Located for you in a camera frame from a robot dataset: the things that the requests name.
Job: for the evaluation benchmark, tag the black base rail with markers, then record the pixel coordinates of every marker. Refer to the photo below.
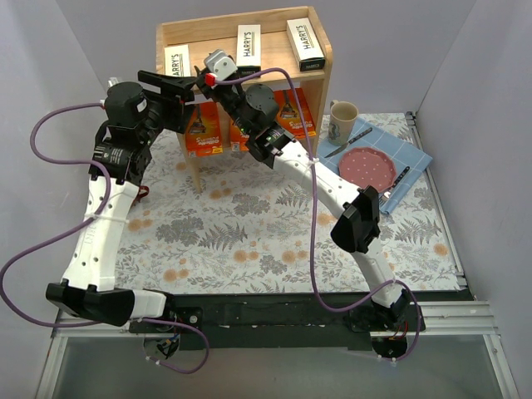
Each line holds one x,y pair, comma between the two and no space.
296,320

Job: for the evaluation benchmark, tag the white red floral cup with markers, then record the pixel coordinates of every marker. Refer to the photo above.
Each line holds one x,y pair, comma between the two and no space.
143,191

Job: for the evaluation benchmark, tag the cream patterned mug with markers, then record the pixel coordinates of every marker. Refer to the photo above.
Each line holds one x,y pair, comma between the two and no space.
343,115

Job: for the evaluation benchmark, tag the black handled fork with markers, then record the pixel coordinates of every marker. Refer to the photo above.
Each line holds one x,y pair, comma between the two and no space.
387,194

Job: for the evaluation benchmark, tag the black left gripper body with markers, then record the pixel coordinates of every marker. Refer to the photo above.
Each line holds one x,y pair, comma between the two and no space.
175,101

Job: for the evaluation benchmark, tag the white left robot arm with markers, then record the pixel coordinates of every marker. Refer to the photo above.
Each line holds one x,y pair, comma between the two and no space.
136,113

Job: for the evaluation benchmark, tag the orange Gillette razor box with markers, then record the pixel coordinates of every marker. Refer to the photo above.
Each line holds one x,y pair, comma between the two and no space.
237,138
203,135
289,114

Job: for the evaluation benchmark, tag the floral table mat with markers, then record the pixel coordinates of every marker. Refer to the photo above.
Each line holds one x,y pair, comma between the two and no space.
246,229

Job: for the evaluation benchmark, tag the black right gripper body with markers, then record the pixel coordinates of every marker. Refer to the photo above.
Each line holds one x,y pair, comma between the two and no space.
214,88

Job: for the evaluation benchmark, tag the black handled knife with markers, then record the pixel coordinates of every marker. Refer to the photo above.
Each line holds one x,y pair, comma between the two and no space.
349,142

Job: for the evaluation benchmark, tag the pink dotted plate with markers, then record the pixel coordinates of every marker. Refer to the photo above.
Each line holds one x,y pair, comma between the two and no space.
364,166

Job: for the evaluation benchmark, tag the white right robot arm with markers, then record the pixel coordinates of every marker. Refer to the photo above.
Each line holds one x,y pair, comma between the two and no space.
253,111

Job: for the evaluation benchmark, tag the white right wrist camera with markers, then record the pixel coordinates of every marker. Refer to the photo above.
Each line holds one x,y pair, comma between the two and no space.
220,66

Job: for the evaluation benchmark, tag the wooden two-tier shelf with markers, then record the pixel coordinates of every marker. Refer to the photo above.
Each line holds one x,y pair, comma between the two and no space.
203,35

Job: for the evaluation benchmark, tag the blue checkered cloth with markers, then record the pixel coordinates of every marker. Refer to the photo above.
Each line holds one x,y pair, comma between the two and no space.
412,194

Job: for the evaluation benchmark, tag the white Harry's razor box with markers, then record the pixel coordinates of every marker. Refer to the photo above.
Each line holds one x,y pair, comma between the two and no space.
305,45
248,57
177,61

